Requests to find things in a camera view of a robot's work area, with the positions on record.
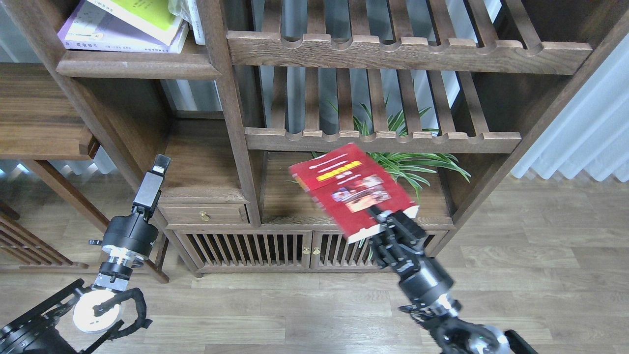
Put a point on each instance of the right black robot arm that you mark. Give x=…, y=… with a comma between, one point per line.
x=455, y=336

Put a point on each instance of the small wooden drawer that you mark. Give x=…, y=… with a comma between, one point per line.
x=204, y=214

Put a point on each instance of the dark wooden bookshelf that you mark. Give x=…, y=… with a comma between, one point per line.
x=282, y=78

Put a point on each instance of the white object on upper shelf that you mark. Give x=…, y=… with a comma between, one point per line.
x=188, y=11

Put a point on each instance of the red paperback book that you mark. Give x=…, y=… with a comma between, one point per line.
x=345, y=182

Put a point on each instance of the white curtain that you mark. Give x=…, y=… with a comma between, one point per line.
x=591, y=134

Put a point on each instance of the yellow green paperback book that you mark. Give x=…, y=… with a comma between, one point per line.
x=150, y=16

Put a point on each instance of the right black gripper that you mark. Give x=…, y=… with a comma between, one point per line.
x=399, y=245

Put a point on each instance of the green spider plant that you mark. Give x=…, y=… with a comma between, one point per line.
x=410, y=169

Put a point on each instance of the right slatted cabinet door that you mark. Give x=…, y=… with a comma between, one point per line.
x=330, y=252

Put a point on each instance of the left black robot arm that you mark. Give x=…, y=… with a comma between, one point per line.
x=107, y=307

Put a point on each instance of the wooden side table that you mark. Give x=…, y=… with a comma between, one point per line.
x=39, y=125

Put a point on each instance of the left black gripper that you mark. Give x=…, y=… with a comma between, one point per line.
x=128, y=240

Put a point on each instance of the white lavender paperback book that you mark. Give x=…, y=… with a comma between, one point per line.
x=91, y=28

